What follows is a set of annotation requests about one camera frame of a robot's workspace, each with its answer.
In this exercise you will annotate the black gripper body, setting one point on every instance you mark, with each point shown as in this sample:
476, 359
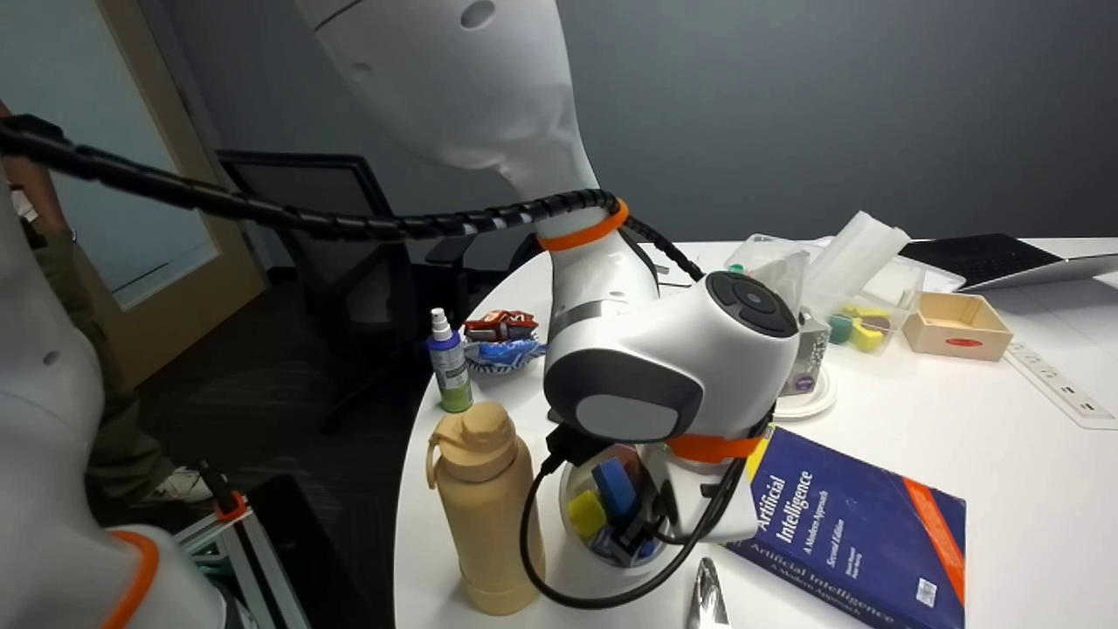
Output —
664, 461

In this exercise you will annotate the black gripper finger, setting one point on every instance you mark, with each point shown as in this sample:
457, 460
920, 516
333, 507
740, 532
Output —
658, 518
627, 538

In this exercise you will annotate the blue flower-shaped block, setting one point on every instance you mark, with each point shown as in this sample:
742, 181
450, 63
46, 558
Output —
617, 492

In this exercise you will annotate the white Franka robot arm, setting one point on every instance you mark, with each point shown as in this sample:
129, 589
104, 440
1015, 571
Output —
652, 337

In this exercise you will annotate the yellow block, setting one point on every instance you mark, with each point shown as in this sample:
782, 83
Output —
587, 516

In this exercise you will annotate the white bowl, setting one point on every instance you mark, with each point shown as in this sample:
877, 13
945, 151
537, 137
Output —
580, 564

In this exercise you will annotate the metal clip tool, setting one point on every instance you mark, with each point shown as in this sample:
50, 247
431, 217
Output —
706, 596

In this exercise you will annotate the beige water bottle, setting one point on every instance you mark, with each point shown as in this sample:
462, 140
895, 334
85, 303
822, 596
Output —
487, 511

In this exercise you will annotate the white round plate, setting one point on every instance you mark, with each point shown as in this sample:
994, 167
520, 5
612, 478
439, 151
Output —
806, 408

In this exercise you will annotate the blue Artificial Intelligence book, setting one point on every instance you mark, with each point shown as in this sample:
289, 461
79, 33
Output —
861, 535

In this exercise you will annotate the red chips bag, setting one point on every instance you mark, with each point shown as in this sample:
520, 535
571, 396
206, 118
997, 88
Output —
501, 324

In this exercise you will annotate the green tape roll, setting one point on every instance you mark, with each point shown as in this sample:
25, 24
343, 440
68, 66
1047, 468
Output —
840, 328

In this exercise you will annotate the green spray bottle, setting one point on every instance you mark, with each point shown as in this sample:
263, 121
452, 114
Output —
450, 362

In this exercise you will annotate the yellow tape roll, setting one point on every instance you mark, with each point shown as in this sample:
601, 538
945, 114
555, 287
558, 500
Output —
867, 334

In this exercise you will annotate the clear plastic bag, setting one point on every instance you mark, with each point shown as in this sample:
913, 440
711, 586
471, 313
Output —
858, 257

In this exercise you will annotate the wooden tray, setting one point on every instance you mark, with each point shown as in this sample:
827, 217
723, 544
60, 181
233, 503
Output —
959, 325

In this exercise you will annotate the black mesh office chair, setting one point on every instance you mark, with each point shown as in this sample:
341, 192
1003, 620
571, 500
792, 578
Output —
327, 266

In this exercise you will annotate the white ruler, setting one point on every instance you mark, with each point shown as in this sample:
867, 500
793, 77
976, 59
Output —
1060, 383

